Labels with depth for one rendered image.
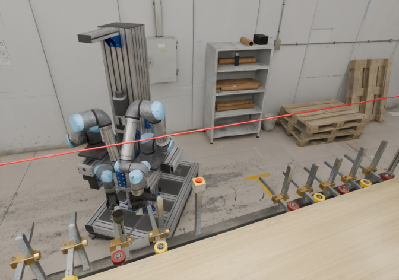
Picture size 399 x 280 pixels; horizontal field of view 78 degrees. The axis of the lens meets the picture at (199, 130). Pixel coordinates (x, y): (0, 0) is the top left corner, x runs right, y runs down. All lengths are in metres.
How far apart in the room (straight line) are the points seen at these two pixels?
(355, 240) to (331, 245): 0.18
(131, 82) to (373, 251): 1.99
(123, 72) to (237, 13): 2.46
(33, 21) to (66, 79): 0.78
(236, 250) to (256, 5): 3.41
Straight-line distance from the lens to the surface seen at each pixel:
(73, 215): 1.93
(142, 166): 1.61
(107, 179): 1.80
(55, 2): 3.80
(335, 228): 2.03
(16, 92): 4.23
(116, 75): 2.04
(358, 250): 1.98
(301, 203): 2.38
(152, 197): 1.67
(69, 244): 1.77
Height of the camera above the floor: 2.30
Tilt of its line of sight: 31 degrees down
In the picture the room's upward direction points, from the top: 2 degrees clockwise
